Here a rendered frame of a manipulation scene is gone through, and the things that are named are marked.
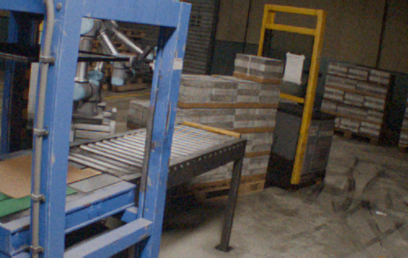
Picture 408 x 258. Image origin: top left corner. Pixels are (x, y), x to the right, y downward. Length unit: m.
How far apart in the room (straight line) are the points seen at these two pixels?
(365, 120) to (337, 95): 0.68
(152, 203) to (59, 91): 0.76
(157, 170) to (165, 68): 0.39
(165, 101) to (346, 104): 7.02
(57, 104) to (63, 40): 0.17
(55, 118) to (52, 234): 0.35
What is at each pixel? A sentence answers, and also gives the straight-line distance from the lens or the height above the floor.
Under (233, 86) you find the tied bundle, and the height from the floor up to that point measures 1.02.
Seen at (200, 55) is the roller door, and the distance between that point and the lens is 11.36.
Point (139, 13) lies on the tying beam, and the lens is 1.56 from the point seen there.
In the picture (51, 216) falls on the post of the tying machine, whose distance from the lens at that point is 1.42.
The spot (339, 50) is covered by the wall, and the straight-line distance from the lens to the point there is 10.34.
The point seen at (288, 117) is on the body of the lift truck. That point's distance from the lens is 5.10.
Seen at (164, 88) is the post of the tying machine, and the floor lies 1.22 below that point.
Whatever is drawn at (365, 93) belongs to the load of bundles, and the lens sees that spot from 8.59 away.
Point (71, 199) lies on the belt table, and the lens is 1.80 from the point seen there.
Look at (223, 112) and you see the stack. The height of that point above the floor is 0.80.
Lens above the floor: 1.45
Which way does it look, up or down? 11 degrees down
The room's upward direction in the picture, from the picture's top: 8 degrees clockwise
